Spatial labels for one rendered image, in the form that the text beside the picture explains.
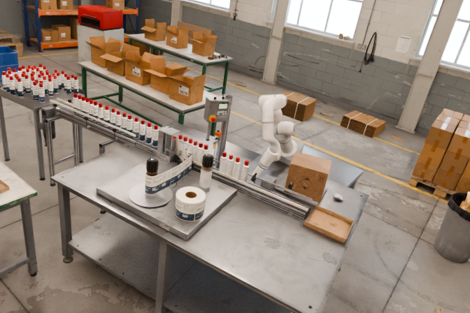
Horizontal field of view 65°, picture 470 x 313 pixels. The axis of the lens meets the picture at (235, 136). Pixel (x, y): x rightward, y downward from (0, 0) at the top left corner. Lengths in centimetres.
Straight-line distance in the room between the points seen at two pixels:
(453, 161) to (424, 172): 39
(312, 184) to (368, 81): 522
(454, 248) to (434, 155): 153
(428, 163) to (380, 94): 267
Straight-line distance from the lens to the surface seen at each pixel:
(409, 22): 773
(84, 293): 334
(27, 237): 326
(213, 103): 292
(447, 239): 453
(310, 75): 847
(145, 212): 261
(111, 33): 825
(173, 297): 298
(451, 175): 569
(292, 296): 230
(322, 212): 300
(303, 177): 298
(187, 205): 247
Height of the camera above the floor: 248
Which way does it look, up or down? 25 degrees down
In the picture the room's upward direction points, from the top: 9 degrees clockwise
